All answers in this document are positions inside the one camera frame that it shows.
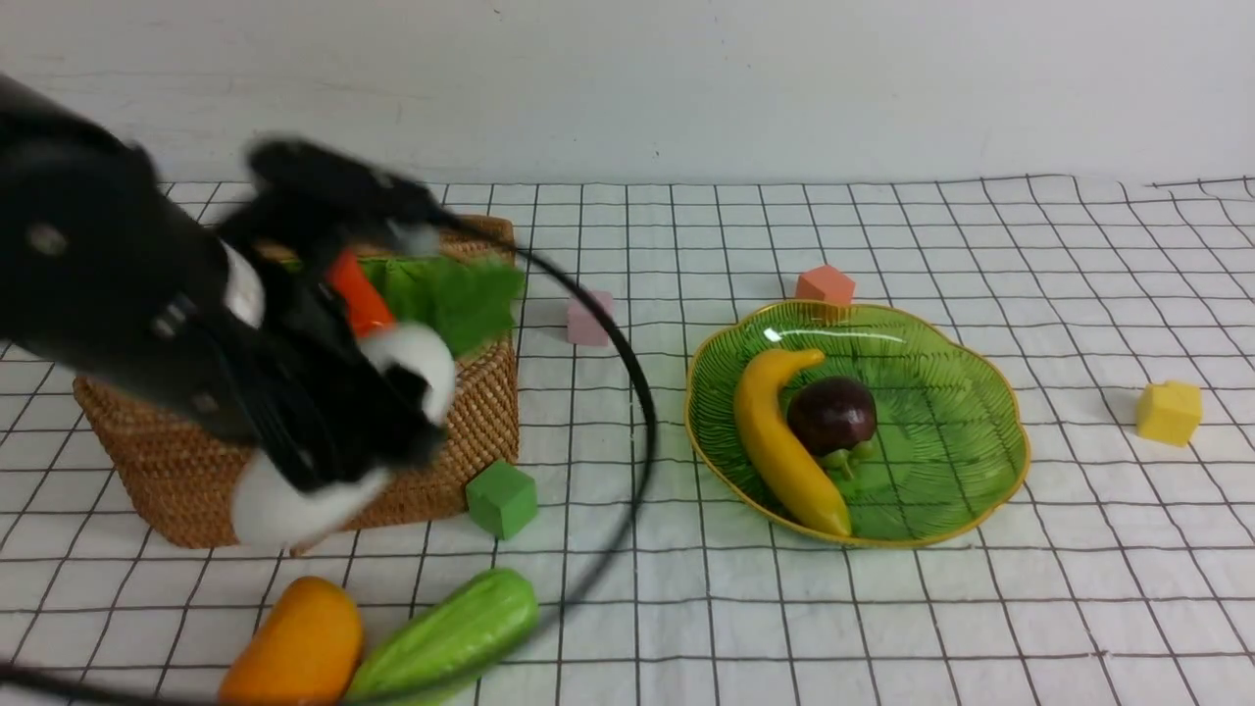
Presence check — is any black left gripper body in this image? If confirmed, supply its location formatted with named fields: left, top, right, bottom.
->
left=191, top=261, right=447, bottom=497

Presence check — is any orange toy carrot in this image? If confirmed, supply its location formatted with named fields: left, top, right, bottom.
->
left=326, top=250, right=397, bottom=339

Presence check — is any white toy radish with leaves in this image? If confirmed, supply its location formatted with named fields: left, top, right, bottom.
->
left=230, top=253, right=527, bottom=551

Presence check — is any orange toy mango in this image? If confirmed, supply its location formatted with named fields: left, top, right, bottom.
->
left=217, top=577, right=365, bottom=705

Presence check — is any green toy cucumber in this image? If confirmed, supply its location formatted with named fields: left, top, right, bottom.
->
left=345, top=567, right=538, bottom=705

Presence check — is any yellow toy banana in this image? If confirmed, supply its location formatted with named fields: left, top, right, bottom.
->
left=733, top=349, right=852, bottom=537

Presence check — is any purple toy mangosteen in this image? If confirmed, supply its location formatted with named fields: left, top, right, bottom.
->
left=784, top=377, right=879, bottom=479

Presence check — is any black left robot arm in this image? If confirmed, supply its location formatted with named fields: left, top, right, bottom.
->
left=1, top=76, right=446, bottom=492

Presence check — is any woven rattan basket green lining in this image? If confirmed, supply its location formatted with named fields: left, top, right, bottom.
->
left=75, top=232, right=525, bottom=553

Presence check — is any green foam cube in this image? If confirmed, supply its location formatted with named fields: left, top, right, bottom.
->
left=466, top=459, right=538, bottom=540

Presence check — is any pink foam cube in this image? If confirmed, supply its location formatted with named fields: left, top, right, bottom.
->
left=566, top=290, right=615, bottom=347

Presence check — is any orange foam cube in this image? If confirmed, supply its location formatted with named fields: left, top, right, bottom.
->
left=793, top=265, right=856, bottom=307

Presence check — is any green glass leaf plate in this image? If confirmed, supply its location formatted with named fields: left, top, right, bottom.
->
left=684, top=300, right=1032, bottom=548

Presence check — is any white grid tablecloth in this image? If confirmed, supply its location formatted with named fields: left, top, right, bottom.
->
left=1, top=176, right=1254, bottom=705

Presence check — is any yellow foam cube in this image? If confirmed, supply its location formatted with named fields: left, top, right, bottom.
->
left=1135, top=380, right=1204, bottom=448

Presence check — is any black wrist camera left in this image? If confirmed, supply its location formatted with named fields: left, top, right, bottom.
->
left=215, top=137, right=459, bottom=278

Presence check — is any black cable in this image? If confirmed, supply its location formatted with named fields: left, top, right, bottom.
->
left=0, top=221, right=659, bottom=706

